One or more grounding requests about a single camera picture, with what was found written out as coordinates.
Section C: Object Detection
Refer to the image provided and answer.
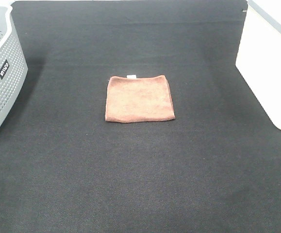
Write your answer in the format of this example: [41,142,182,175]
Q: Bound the orange-brown towel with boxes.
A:
[105,75,175,123]

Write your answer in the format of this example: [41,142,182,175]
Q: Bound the white plastic storage bin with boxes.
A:
[235,0,281,130]

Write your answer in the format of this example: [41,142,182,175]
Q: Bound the grey perforated laundry basket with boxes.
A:
[0,5,28,126]

